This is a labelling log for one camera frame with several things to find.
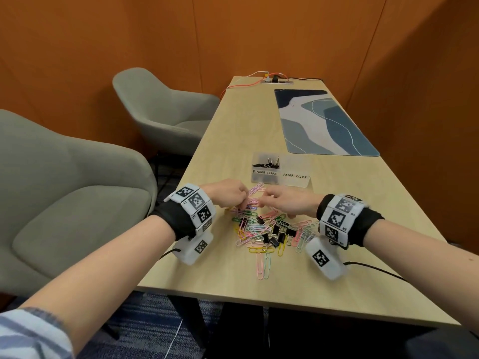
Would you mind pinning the silver table power socket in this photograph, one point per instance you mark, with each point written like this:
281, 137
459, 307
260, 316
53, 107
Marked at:
277, 81

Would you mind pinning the large grey armchair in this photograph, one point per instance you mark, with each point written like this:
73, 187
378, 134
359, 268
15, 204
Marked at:
71, 205

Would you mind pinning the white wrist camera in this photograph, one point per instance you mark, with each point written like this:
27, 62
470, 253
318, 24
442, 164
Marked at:
192, 248
325, 259

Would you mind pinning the cluster of black binder clips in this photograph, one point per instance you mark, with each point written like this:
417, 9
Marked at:
262, 164

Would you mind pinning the person's right hand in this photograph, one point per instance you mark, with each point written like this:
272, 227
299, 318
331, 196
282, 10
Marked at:
295, 201

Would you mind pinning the pile of colourful paper clips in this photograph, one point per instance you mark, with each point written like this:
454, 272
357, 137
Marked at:
254, 231

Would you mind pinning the striped shirt sleeve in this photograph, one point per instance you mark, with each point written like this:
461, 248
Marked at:
33, 336

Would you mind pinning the pile of black binder clips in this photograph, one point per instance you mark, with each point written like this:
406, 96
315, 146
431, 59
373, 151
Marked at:
275, 242

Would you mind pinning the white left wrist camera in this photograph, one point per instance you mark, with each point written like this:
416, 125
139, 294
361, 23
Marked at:
192, 248

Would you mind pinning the clear two-compartment labelled box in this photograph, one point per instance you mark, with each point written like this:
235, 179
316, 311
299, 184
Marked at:
297, 165
263, 178

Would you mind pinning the blue patterned desk mat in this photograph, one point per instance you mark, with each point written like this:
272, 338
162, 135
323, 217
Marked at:
329, 123

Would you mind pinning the person's left forearm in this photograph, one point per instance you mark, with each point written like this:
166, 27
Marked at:
104, 280

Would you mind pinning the small grey armchair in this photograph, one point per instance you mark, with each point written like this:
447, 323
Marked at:
164, 112

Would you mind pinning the person's right forearm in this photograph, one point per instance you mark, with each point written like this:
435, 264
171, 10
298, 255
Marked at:
426, 265

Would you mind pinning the black left wristband marker tiles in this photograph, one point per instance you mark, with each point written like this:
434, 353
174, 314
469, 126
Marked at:
170, 220

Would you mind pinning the person's left hand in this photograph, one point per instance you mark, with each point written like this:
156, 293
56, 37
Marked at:
224, 194

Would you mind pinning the black wristband marker tiles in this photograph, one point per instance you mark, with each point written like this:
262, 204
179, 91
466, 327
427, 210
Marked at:
170, 220
368, 226

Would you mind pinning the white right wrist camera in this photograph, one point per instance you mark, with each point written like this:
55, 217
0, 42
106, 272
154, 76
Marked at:
325, 259

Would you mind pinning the black right wristband marker tiles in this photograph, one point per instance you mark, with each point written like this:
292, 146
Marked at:
368, 226

